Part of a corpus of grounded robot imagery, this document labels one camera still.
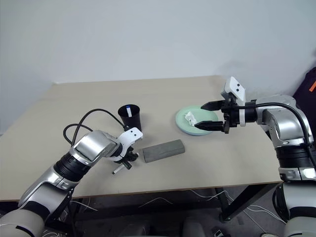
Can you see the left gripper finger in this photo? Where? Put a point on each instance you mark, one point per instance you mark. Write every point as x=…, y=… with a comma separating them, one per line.
x=129, y=167
x=125, y=162

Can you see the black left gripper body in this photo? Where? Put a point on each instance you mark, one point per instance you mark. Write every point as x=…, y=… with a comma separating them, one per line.
x=129, y=153

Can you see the white tissue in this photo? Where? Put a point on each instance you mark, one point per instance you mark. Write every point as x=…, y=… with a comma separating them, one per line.
x=190, y=118

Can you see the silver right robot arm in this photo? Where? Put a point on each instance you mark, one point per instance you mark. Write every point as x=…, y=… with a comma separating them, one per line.
x=284, y=123

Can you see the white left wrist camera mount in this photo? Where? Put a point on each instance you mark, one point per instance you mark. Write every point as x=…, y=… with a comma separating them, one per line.
x=132, y=134

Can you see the black capped white marker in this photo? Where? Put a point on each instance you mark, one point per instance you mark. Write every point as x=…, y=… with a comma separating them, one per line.
x=119, y=170

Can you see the black metal table frame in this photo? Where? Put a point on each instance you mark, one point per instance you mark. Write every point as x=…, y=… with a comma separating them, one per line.
x=247, y=200

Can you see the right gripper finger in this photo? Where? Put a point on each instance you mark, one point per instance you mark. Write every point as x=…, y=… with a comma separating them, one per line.
x=213, y=105
x=209, y=126

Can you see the light blue plate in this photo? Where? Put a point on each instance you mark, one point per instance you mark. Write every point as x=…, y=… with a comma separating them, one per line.
x=197, y=135

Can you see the blue capped white marker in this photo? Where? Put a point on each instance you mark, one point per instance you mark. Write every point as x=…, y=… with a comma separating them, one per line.
x=129, y=111

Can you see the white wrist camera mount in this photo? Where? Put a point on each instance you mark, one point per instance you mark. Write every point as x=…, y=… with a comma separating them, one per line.
x=132, y=134
x=235, y=87

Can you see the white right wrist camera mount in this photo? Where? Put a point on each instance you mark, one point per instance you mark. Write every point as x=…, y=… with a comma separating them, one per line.
x=235, y=87

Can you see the grey glasses case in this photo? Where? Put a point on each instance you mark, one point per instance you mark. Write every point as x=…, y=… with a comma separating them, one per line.
x=163, y=150

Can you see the black bag with orange mark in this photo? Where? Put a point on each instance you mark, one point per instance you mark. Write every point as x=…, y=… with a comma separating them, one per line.
x=306, y=86

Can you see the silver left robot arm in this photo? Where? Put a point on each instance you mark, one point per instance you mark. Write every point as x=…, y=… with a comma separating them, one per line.
x=93, y=145

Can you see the light green plate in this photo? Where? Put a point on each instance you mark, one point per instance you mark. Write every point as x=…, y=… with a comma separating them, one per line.
x=205, y=116

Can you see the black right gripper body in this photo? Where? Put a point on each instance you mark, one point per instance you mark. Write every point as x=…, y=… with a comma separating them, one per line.
x=230, y=116

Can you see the black plastic cup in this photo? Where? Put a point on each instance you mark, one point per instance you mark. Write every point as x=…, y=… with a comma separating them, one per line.
x=134, y=119

